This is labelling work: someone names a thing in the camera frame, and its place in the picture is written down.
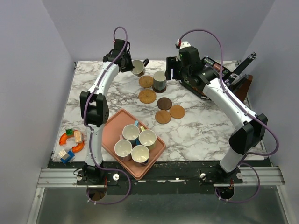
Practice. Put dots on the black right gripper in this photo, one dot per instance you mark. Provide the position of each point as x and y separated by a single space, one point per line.
170 70

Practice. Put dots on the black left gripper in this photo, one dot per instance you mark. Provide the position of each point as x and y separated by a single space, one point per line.
130 67

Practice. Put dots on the cream cup dark brown body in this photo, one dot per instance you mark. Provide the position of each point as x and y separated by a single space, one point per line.
139 67

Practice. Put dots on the cream cup with teal handle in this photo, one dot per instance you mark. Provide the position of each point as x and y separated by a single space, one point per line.
159 80

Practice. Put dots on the dark walnut wood coaster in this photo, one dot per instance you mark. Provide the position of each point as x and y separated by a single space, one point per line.
159 91

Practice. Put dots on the light wood coaster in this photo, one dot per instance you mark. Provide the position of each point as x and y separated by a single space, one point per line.
177 111
163 117

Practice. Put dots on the cream cup blue handle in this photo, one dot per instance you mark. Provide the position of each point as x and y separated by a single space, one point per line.
131 132

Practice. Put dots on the cream cup olive body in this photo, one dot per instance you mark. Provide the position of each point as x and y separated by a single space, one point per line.
147 138

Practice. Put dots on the cream cup navy handle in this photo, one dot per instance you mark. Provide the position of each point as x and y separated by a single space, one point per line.
140 155

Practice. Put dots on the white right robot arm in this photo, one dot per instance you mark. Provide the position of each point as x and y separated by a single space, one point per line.
249 127

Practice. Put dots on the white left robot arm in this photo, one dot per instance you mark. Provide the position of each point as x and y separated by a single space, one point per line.
93 102

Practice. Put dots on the black chip case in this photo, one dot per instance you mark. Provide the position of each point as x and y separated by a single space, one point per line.
231 79

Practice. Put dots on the brown leather pouch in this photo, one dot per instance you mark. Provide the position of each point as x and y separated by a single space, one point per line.
243 88

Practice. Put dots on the peach toy block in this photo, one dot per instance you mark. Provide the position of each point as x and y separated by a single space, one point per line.
78 136

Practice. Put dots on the green toy block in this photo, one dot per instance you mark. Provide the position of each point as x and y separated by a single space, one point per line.
69 132

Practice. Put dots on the orange curved toy piece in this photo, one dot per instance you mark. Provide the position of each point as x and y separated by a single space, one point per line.
63 139

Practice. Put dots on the blue white toy block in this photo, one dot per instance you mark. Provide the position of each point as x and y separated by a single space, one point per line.
66 156

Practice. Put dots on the aluminium mounting rail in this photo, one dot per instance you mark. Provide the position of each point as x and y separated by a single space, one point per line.
265 176

